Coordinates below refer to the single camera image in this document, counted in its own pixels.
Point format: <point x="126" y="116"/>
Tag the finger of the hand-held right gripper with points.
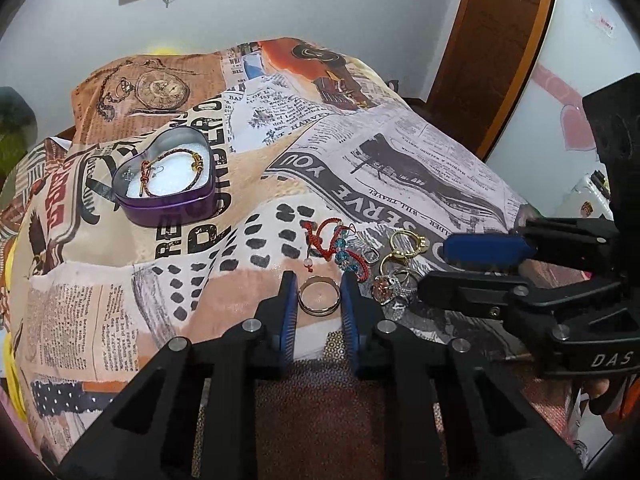
<point x="465" y="294"/>
<point x="480" y="251"/>

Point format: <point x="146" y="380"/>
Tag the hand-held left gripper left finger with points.
<point x="289" y="320"/>

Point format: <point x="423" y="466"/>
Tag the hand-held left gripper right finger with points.
<point x="350" y="325"/>

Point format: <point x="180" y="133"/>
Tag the purple heart-shaped tin box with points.
<point x="170" y="211"/>

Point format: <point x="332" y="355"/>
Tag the white box with stickers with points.
<point x="587" y="197"/>

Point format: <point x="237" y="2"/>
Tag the red woven cloth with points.
<point x="315" y="410"/>

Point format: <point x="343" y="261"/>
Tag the newspaper print blanket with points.
<point x="200" y="290"/>

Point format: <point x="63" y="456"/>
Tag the red white sticker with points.
<point x="600" y="22"/>

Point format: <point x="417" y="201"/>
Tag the brown wooden door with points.
<point x="490" y="50"/>

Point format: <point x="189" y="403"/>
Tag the white foam lining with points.
<point x="172" y="181"/>

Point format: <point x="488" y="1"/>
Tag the small silver pendant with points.
<point x="129" y="174"/>

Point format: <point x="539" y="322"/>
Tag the yellow cloth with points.
<point x="11" y="270"/>

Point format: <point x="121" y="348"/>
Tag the green cloth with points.
<point x="15" y="130"/>

